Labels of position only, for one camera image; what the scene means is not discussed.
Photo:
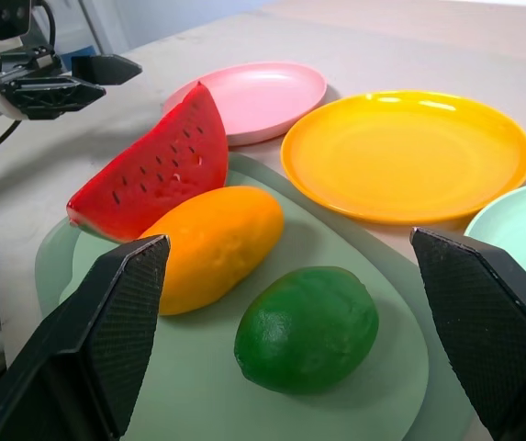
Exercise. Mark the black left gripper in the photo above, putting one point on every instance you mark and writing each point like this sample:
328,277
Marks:
26,64

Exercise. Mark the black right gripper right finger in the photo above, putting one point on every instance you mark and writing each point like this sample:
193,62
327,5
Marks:
496,331

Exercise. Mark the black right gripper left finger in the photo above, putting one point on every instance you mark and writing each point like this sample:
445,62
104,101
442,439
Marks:
83,349

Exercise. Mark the mint green plate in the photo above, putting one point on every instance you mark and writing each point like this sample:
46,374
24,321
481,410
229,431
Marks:
524,216

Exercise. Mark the pink plate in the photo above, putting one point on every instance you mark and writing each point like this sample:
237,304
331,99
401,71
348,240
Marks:
262,96

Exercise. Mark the yellow plate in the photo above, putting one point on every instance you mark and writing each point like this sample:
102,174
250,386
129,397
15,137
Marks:
405,156

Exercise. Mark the red watermelon slice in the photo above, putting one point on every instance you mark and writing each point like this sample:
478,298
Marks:
166,165

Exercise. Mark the pale green tray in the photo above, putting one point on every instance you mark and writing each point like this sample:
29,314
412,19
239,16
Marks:
207,367

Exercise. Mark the orange mango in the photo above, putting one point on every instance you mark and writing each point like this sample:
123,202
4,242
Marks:
216,248

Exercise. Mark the green lime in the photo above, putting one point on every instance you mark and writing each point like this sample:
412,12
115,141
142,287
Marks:
308,331

